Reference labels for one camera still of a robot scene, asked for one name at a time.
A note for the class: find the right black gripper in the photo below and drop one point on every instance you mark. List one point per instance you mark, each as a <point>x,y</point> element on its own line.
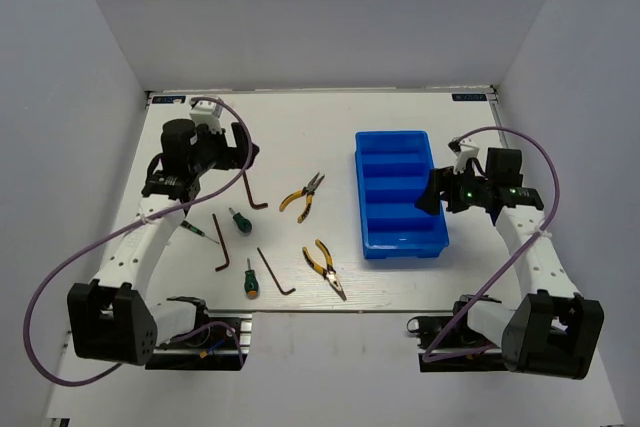
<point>440,180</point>

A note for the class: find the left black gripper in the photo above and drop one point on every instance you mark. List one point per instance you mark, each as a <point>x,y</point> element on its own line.
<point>233,157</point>

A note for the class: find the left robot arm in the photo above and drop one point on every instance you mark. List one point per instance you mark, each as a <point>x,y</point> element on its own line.
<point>109,316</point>

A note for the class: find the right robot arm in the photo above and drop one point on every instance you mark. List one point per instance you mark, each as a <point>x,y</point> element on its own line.
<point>554,330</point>

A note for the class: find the blue divided plastic bin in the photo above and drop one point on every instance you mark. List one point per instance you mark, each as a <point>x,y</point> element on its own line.
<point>392,172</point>

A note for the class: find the upper yellow black pliers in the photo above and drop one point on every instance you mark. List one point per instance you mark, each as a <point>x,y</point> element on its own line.
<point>307,192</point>

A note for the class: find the yellow black pliers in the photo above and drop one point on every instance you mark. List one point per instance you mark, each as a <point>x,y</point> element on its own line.
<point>307,192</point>
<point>326,270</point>

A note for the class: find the stubby green screwdriver upper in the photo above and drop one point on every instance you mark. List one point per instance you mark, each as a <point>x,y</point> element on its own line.
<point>243,224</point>

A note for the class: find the thin green precision screwdriver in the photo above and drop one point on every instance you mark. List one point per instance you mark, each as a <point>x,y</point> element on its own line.
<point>190,227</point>

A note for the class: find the left blue table label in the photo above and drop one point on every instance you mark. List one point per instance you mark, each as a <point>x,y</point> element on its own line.
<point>168,99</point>

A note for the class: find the blue table label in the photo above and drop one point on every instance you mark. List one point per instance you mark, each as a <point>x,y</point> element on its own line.
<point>168,99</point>
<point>469,97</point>

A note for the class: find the right blue table label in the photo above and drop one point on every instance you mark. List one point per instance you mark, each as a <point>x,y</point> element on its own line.
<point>469,97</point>

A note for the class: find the lower yellow black pliers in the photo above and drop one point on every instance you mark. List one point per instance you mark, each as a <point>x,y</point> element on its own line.
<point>326,270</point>

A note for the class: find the green orange stubby screwdriver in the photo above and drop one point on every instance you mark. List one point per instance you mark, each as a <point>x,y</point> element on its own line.
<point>251,285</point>

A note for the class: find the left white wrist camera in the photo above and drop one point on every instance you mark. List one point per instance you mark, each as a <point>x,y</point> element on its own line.
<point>206,112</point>

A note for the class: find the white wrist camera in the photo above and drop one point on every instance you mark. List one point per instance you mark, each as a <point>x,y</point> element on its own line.
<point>465,150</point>
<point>206,112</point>

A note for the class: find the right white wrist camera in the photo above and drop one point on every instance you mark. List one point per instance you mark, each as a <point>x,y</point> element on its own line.
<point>465,150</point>

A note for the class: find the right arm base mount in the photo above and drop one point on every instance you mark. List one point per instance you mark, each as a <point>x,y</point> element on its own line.
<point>425,329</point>

